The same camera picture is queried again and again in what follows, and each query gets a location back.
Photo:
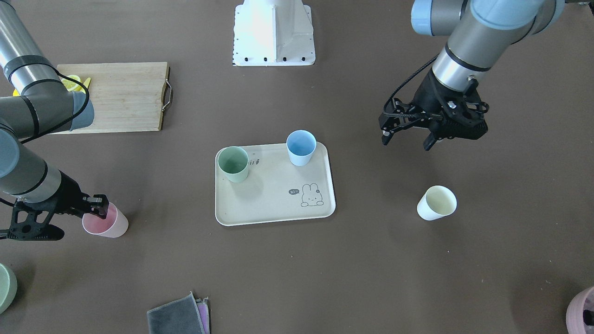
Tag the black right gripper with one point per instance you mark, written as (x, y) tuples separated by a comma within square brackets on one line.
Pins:
[(69, 196)]

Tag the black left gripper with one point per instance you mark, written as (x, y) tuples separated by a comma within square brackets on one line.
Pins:
[(426, 98)]

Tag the pink plastic cup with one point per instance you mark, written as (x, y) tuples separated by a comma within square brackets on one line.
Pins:
[(113, 226)]

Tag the cream plastic cup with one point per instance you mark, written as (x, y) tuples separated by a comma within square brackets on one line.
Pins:
[(437, 202)]

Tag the blue plastic cup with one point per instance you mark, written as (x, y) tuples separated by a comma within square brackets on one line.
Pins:
[(301, 145)]

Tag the green plastic cup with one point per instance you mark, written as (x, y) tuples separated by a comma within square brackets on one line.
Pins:
[(233, 162)]

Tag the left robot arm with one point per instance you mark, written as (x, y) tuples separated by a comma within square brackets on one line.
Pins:
[(479, 32)]

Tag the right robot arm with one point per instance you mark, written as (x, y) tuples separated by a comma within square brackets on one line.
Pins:
[(43, 106)]

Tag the cream rabbit serving tray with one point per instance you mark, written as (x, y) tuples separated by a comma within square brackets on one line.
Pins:
[(276, 190)]

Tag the wooden cutting board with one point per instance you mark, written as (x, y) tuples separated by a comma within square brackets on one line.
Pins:
[(127, 97)]

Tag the green plastic bowl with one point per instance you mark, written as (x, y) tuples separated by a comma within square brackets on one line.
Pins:
[(8, 287)]

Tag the upper lemon slice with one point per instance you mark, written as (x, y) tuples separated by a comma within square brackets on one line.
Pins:
[(72, 83)]

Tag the grey folded cloth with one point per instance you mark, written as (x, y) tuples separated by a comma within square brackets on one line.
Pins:
[(178, 317)]

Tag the purple folded cloth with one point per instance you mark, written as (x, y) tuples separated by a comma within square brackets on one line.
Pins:
[(204, 313)]

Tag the pink bucket with ice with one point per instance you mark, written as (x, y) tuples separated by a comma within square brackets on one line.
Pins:
[(579, 314)]

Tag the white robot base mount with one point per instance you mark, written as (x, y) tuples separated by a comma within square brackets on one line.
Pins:
[(273, 33)]

